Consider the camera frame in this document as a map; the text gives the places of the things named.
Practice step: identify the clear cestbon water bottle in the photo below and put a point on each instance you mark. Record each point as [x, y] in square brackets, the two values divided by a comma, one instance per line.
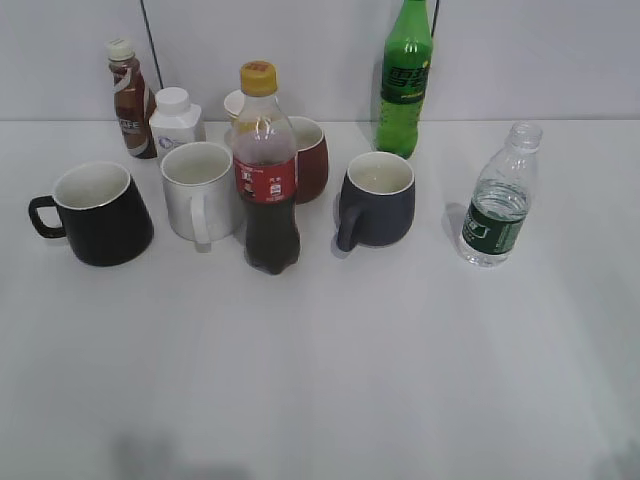
[502, 198]

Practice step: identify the black ceramic mug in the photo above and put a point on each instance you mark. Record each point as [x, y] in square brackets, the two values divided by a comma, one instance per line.
[98, 208]

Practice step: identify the dark blue ceramic mug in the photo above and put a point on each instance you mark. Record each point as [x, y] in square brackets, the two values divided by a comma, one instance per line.
[376, 204]

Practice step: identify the red ceramic mug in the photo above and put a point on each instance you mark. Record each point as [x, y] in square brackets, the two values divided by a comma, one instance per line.
[312, 158]

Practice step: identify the cola bottle yellow cap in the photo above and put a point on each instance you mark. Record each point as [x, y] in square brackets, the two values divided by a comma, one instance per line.
[265, 152]

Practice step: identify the yellow bottle white cap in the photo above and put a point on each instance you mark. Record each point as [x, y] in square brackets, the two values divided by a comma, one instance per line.
[233, 104]

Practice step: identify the white ceramic mug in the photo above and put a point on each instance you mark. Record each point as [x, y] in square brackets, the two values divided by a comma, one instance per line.
[200, 193]

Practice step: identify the white square milk bottle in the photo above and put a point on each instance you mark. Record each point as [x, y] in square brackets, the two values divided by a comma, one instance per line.
[176, 121]

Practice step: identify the green sprite bottle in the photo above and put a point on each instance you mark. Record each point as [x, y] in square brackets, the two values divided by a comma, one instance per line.
[405, 68]

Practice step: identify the brown nescafe coffee bottle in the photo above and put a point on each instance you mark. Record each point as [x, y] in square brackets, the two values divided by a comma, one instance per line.
[134, 101]

